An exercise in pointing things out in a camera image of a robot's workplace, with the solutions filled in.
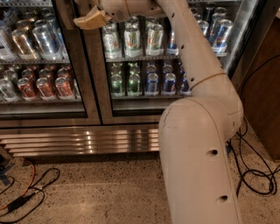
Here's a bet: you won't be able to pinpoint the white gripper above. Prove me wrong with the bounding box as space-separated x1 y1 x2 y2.
73 0 130 30

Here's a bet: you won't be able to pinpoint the brown wooden cabinet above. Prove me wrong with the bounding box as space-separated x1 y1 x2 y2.
240 17 280 161

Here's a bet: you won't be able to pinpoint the red cola can left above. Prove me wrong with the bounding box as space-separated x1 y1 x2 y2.
17 78 39 100

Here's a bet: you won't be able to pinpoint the white green soda can middle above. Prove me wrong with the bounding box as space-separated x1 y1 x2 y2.
124 26 142 57

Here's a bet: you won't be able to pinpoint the blue silver energy can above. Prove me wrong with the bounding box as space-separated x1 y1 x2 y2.
212 19 233 53
167 30 179 55
198 20 209 37

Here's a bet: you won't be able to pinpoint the silver can lower left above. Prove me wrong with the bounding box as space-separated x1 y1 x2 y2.
0 79 19 102

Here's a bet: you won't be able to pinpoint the white green soda can left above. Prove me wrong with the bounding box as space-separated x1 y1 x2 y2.
102 29 122 59

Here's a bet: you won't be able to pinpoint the red cola can middle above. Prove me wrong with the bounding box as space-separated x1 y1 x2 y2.
36 78 56 100

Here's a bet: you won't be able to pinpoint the red cola can right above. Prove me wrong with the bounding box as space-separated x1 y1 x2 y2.
55 77 74 100

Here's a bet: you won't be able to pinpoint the blue object at left edge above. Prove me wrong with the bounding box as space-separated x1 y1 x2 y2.
0 155 15 186

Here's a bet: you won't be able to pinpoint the red cola can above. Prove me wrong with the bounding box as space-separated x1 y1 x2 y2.
17 78 39 100
36 78 56 100
55 77 74 100

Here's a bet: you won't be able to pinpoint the silver blue tall can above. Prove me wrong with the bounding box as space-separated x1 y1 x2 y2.
32 26 62 60

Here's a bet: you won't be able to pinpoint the orange cable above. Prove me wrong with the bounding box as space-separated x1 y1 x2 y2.
0 157 37 212

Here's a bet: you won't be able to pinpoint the blue silver energy can left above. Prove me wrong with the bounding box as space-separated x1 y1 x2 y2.
167 30 179 55

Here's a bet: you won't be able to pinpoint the blue soda can left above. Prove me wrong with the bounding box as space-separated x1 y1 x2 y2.
145 73 158 95

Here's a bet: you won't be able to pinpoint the gold silver can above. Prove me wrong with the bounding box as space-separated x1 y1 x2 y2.
11 29 41 61

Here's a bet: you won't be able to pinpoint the white green soda can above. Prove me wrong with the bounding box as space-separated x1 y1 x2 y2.
146 24 164 56
124 26 142 57
102 29 122 59

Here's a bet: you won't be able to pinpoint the blue soda can middle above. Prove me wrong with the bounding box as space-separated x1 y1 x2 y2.
162 73 176 95

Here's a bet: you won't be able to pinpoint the white blue can far left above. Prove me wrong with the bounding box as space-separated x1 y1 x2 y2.
0 28 17 61

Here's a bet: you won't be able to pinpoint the stainless fridge bottom grille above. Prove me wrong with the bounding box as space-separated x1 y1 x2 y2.
0 124 158 157

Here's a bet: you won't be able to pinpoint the blue silver energy can middle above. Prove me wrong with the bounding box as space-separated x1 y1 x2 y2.
198 20 209 37

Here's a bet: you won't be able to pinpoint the blue soda can right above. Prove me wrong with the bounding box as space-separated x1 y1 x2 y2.
179 73 191 95

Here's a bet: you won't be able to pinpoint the blue pad on floor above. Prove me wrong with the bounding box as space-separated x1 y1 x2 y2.
226 141 233 155

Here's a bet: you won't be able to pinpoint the black cable with adapter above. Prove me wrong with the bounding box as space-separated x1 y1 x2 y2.
0 167 61 224

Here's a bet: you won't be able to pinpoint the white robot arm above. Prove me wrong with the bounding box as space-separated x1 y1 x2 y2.
75 0 243 224

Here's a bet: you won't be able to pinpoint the black cable bundle right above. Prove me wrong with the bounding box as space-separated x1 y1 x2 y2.
226 55 278 200

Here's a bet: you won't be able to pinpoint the white green soda can right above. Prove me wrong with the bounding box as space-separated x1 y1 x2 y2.
146 24 164 56

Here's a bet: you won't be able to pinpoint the blue silver energy can right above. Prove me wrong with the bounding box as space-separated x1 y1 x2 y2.
212 19 233 53

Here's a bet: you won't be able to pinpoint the blue soda can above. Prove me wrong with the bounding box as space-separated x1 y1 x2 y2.
179 73 191 95
162 73 176 95
145 73 158 95

